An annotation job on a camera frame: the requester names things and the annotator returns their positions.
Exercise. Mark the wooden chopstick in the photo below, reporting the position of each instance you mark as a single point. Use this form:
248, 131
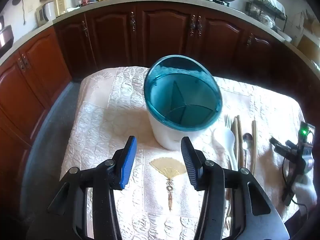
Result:
255, 135
241, 145
253, 150
235, 132

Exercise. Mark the metal fork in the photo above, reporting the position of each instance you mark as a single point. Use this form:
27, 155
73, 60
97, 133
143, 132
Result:
228, 122

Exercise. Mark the white utensil holder teal rim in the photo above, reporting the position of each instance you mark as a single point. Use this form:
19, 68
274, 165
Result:
175, 135

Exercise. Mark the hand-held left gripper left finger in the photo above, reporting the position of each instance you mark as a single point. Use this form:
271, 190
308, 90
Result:
128, 165

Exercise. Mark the white plastic spoon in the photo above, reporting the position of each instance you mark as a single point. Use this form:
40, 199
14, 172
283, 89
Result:
226, 138

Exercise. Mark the person's right hand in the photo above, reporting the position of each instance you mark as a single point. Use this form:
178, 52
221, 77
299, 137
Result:
305, 188

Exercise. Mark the white wall socket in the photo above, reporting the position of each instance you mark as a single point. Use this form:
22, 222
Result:
30, 8

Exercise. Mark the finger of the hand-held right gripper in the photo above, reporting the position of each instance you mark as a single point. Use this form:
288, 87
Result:
280, 146
287, 180

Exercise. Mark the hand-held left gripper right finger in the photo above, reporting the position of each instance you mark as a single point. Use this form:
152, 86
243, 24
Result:
193, 172

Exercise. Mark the brown wooden base cabinets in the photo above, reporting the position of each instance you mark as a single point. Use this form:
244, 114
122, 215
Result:
165, 35

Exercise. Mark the beige microwave oven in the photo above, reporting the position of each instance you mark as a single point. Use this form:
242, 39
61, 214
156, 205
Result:
60, 3

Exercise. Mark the metal spoon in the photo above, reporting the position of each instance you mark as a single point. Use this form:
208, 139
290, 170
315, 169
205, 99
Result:
246, 146

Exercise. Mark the white quilted tablecloth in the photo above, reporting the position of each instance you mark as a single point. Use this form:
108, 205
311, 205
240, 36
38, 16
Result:
112, 117

